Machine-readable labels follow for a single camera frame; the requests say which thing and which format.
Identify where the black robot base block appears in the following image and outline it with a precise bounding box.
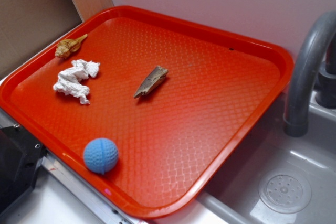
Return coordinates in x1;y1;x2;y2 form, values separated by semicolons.
1;124;46;216

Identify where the brown wood chip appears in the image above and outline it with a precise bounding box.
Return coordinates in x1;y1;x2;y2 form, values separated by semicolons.
133;66;169;99

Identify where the red plastic tray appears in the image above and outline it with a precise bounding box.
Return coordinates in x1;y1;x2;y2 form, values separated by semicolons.
1;6;293;219

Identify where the blue dimpled ball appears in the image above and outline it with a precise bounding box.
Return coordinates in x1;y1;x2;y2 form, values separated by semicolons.
83;138;119;175

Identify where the crumpled white tissue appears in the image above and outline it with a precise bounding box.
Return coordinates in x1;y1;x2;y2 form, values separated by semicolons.
52;59;100;104

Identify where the tan spiral seashell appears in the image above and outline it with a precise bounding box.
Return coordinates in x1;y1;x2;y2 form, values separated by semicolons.
55;34;88;59

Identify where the grey toy sink basin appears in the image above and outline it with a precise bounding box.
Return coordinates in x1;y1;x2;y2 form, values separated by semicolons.
198;95;335;223

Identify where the grey curved faucet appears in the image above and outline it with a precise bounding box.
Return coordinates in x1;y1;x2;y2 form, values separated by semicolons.
283;10;335;137

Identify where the brown cardboard panel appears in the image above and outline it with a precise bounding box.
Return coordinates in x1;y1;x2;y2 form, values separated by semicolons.
1;0;81;78

